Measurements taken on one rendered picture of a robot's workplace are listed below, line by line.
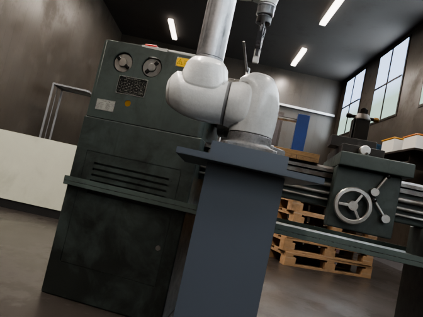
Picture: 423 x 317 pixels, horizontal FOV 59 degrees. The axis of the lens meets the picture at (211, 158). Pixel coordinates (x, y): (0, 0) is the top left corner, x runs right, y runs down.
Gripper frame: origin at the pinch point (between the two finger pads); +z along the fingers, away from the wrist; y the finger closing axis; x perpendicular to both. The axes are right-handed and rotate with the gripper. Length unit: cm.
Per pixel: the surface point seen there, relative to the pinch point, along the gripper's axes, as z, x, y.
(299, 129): 31.3, -28.4, 5.4
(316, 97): -185, -98, 943
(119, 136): 53, 55, -18
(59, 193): 121, 185, 162
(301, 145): 39, -31, 5
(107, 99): 37, 65, -17
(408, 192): 52, -80, -8
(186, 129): 44, 23, -18
